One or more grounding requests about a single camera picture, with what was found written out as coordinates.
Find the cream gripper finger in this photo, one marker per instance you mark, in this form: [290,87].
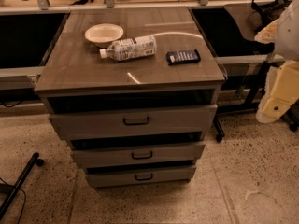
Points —
[261,116]

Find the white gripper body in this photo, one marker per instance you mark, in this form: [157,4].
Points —
[289,34]

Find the grey drawer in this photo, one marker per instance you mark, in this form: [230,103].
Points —
[106,157]
[133,122]
[143,176]

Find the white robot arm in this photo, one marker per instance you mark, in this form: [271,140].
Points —
[284,33]

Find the grey bottom drawer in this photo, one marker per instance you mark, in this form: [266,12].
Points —
[143,176]

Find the grey wooden drawer cabinet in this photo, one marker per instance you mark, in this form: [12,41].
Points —
[77,80]

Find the grey top drawer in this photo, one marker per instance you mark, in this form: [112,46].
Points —
[133,122]

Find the black headset on table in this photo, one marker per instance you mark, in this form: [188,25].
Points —
[270,11]

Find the dark blue snack packet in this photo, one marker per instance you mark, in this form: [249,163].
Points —
[183,57]

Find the clear plastic labelled bottle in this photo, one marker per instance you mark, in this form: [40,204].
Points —
[130,48]

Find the white shallow bowl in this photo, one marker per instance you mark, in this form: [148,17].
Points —
[103,34]

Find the black stand leg with wheel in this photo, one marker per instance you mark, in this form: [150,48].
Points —
[11,190]

